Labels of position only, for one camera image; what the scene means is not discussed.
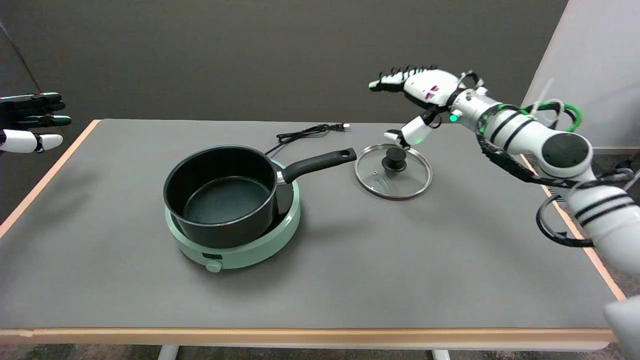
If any thin black cable loop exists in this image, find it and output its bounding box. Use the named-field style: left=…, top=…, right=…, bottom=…
left=536, top=192, right=596, bottom=248

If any black soup pot with handle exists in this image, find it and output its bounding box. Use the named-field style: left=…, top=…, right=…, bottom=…
left=163, top=145, right=358, bottom=249

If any white zip tie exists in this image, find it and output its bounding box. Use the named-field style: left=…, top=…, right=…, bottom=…
left=531, top=77, right=564, bottom=119

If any black braided cable sleeve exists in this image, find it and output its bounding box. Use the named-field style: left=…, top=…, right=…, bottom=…
left=475, top=102, right=576, bottom=189

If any black power cord with plug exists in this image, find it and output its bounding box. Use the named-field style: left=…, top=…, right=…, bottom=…
left=264, top=123, right=351, bottom=157

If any glass pot lid black knob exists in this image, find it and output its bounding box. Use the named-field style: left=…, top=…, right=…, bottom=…
left=354, top=143, right=433, bottom=201

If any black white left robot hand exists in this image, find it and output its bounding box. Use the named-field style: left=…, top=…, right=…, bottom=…
left=0, top=92, right=72, bottom=155

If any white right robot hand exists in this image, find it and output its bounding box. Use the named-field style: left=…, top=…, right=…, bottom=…
left=369, top=65, right=464, bottom=149

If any green cable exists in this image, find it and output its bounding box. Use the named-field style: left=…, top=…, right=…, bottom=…
left=520, top=101, right=583, bottom=133

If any grey table mat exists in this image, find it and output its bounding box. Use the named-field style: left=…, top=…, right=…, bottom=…
left=0, top=119, right=622, bottom=330

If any green induction cooker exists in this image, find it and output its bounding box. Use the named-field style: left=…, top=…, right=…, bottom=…
left=165, top=159, right=302, bottom=273

